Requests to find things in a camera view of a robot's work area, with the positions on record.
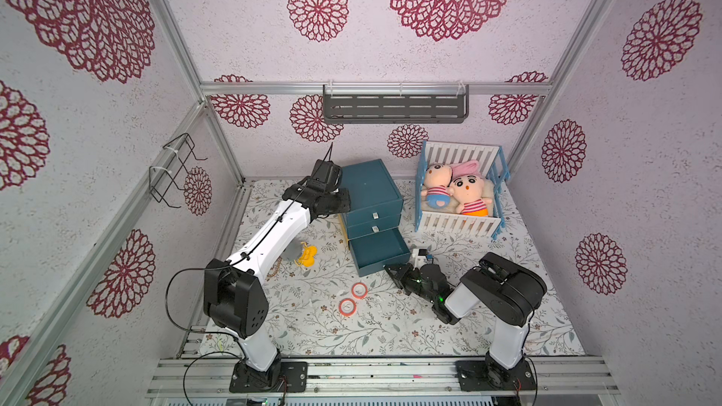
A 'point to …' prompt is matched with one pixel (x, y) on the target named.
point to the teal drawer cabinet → (372, 225)
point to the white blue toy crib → (492, 162)
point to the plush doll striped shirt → (468, 190)
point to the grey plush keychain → (293, 250)
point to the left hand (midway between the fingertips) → (343, 202)
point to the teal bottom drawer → (370, 252)
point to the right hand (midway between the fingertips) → (386, 267)
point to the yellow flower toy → (308, 255)
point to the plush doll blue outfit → (437, 179)
